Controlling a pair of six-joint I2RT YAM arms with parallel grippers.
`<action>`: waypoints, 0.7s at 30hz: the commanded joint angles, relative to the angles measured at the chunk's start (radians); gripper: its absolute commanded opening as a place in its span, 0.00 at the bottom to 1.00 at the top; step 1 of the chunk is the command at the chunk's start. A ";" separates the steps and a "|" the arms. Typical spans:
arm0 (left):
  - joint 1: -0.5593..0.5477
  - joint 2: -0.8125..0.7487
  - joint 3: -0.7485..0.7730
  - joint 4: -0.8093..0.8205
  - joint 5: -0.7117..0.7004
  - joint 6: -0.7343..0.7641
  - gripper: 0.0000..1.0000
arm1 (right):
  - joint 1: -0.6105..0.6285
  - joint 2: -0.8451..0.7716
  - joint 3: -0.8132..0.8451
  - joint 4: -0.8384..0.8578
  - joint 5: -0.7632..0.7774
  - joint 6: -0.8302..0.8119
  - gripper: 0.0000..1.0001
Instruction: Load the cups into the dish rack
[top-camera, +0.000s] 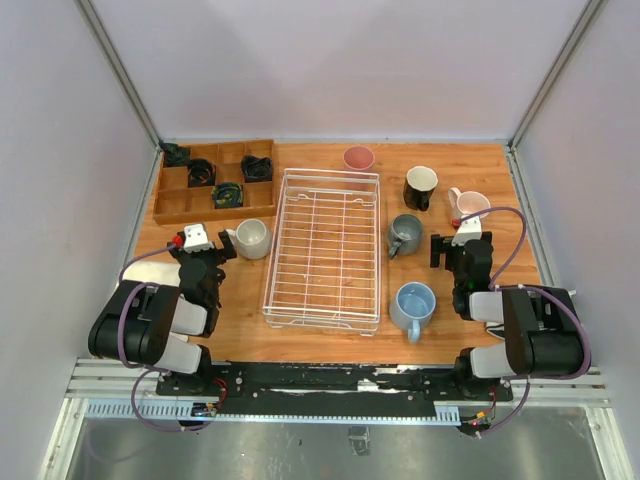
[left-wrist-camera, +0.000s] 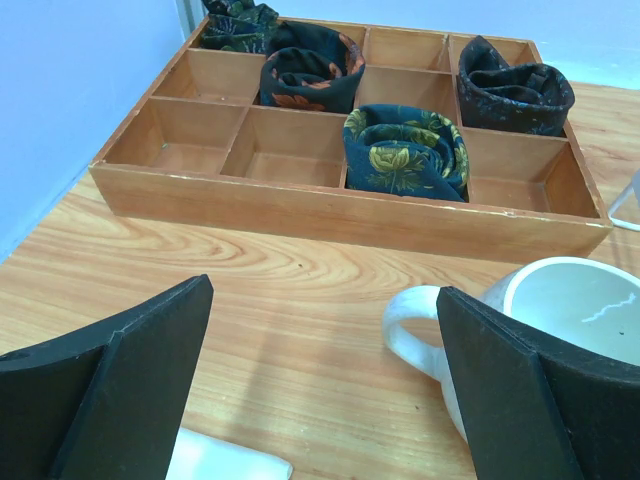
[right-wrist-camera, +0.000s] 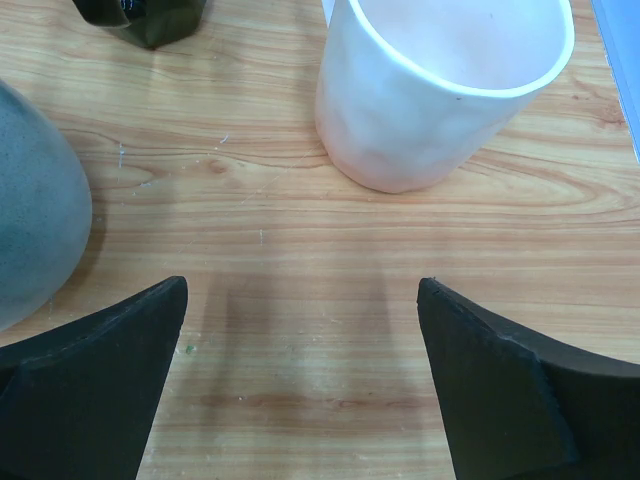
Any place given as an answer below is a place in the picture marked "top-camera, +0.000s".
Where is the white speckled mug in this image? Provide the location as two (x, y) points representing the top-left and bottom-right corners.
(226, 219), (272, 260)

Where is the grey-green speckled mug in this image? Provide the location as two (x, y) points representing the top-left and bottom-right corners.
(386, 214), (423, 259)

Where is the light pink mug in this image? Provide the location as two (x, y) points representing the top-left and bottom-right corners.
(448, 187), (491, 222)

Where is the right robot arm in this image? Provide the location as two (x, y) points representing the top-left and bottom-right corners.
(430, 232), (591, 400)

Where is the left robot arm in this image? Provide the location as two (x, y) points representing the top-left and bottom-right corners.
(88, 223), (237, 396)

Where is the cream folded cloth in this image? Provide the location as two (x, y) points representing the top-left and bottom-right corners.
(123, 260), (180, 287)

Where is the black mug white inside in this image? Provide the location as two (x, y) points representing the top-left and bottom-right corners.
(403, 166), (439, 212)

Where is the rolled blue yellow tie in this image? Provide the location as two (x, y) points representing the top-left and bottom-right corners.
(211, 182), (244, 209)

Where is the light blue mug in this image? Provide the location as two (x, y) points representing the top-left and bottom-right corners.
(389, 282), (437, 344)

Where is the black white striped cloth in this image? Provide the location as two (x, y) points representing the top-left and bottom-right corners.
(485, 322), (505, 339)

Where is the wooden compartment tray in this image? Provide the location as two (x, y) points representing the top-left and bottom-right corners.
(153, 139), (276, 225)

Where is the rolled black patterned tie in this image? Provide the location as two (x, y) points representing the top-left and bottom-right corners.
(241, 155), (273, 183)

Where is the rolled dark green tie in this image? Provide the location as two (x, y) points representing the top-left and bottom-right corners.
(159, 142), (191, 168)

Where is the pink tumbler cup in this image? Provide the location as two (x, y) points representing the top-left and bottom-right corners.
(343, 145), (375, 192)

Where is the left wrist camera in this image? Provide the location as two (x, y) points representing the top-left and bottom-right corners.
(183, 223), (213, 253)

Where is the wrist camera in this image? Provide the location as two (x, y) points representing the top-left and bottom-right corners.
(183, 223), (213, 253)
(451, 217), (482, 246)

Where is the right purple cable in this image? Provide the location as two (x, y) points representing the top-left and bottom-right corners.
(459, 205), (593, 439)

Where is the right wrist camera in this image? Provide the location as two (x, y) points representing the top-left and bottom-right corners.
(451, 217), (482, 246)

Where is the white wire dish rack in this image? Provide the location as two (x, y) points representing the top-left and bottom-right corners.
(262, 168), (382, 336)

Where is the grey slotted cable duct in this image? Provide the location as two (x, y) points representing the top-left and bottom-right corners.
(83, 398), (462, 427)

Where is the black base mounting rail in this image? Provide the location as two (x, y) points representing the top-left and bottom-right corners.
(156, 362), (513, 418)

